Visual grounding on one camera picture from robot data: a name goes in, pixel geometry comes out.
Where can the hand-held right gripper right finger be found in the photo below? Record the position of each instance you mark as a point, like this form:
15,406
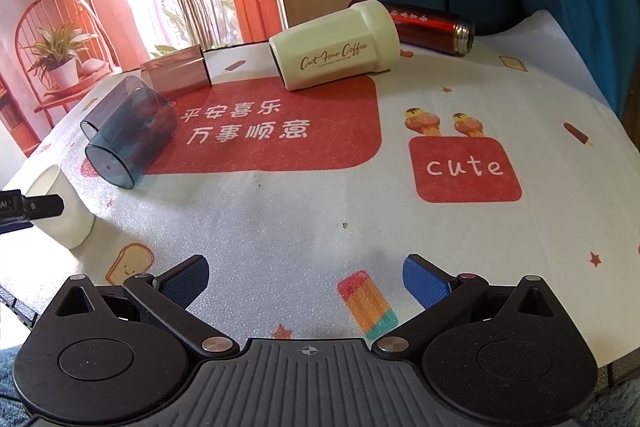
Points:
426,283

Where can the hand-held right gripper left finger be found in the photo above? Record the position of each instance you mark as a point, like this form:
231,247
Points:
186,283

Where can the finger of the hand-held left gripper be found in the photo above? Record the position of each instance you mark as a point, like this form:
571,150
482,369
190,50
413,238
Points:
35,205

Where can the white paper cup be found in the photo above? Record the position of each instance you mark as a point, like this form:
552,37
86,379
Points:
70,219

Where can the blue transparent plastic cup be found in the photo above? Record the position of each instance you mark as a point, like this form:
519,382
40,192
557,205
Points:
100,119
131,142

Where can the cream coffee cup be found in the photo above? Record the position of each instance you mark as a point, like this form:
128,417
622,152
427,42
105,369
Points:
335,47

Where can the printed white tablecloth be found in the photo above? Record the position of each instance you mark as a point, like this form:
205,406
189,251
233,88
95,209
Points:
300,207

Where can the blue fluffy rug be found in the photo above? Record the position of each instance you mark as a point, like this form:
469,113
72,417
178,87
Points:
10,372

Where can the red metal thermos bottle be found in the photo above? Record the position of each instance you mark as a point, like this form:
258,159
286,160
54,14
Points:
425,26

